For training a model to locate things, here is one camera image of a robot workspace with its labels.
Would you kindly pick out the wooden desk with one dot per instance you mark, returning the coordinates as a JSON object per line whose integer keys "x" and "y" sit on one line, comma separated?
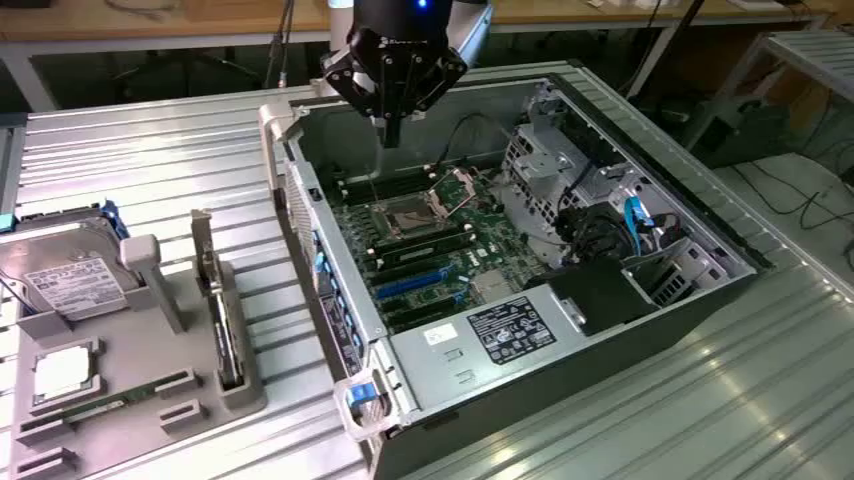
{"x": 200, "y": 20}

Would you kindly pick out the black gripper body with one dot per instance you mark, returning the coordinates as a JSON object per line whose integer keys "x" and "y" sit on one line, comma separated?
{"x": 403, "y": 30}

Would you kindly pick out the open black PC case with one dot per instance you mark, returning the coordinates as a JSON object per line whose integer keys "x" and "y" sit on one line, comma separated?
{"x": 667, "y": 340}

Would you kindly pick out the silver chipset heatsink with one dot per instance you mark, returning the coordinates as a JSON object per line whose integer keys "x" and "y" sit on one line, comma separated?
{"x": 494, "y": 286}

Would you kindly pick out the metal slat side table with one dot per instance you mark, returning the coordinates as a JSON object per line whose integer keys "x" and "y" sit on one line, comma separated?
{"x": 814, "y": 55}

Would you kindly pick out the loose green RAM stick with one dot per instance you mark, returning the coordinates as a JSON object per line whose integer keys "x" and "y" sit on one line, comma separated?
{"x": 100, "y": 405}

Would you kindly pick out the silver CPU chip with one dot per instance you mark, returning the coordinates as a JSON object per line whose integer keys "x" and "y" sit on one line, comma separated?
{"x": 60, "y": 372}

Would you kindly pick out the silver drive cage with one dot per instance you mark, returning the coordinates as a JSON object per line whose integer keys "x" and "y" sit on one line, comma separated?
{"x": 541, "y": 165}

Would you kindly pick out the silver disk bay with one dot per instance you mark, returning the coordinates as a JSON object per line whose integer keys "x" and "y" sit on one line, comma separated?
{"x": 674, "y": 275}

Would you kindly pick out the grey parts rack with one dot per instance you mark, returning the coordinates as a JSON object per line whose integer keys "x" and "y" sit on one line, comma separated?
{"x": 134, "y": 360}

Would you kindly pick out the CPU socket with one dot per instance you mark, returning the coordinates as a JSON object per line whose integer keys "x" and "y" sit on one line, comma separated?
{"x": 407, "y": 217}

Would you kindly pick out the blue expansion slot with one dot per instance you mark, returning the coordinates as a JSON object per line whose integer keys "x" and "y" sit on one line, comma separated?
{"x": 410, "y": 282}

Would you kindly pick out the blue disk caddy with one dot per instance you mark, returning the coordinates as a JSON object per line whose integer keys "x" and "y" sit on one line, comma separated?
{"x": 110, "y": 220}

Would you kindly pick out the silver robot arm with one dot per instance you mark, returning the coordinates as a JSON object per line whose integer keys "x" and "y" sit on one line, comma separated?
{"x": 477, "y": 30}

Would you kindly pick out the grey aluminium profile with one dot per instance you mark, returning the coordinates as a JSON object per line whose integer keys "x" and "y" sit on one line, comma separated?
{"x": 10, "y": 160}

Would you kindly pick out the green motherboard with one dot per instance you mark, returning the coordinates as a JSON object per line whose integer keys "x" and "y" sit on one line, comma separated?
{"x": 494, "y": 235}

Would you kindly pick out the black box under desk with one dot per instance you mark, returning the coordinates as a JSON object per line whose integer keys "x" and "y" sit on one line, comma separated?
{"x": 747, "y": 130}

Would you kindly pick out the silver hard disk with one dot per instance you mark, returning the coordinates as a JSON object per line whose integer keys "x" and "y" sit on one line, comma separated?
{"x": 67, "y": 285}

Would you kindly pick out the metal socket cover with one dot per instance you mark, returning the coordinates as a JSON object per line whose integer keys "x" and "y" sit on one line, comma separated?
{"x": 457, "y": 190}

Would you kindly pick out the black fan shroud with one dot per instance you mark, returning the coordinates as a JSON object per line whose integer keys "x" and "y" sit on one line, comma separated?
{"x": 601, "y": 295}

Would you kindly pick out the silver power supply unit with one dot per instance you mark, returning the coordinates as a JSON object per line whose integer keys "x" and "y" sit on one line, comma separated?
{"x": 454, "y": 370}

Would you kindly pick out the blue case latch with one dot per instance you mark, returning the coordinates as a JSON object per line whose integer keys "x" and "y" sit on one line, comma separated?
{"x": 361, "y": 391}

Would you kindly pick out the graphics card with metal bracket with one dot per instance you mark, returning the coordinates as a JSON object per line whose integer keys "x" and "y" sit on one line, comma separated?
{"x": 223, "y": 330}

